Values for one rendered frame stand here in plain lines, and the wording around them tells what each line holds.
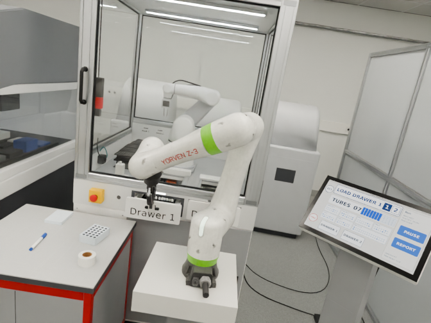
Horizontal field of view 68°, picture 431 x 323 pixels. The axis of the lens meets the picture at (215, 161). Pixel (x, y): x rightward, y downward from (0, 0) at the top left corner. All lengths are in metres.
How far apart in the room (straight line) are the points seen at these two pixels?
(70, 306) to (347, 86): 4.50
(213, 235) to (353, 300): 0.83
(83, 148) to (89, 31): 0.59
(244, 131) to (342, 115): 4.10
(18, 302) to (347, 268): 1.43
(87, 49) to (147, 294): 1.18
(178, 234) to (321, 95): 3.63
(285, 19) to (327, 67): 3.39
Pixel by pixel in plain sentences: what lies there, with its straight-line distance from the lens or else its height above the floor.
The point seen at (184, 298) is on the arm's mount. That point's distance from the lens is 1.20.
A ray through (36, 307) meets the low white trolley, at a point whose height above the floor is 0.62.
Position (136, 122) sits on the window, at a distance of 1.72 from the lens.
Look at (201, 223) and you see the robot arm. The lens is 1.19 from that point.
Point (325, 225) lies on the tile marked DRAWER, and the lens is 1.60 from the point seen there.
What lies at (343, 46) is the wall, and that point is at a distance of 5.08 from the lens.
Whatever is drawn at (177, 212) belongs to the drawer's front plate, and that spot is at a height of 0.89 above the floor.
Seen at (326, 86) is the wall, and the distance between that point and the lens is 5.01.
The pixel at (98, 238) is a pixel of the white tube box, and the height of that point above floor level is 0.79.
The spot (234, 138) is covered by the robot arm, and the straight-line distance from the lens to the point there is 1.08.
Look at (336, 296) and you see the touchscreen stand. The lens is 1.79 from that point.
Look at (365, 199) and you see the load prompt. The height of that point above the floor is 1.15.
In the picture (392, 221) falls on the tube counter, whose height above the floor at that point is 1.11.
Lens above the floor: 1.60
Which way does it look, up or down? 15 degrees down
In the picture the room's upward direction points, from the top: 9 degrees clockwise
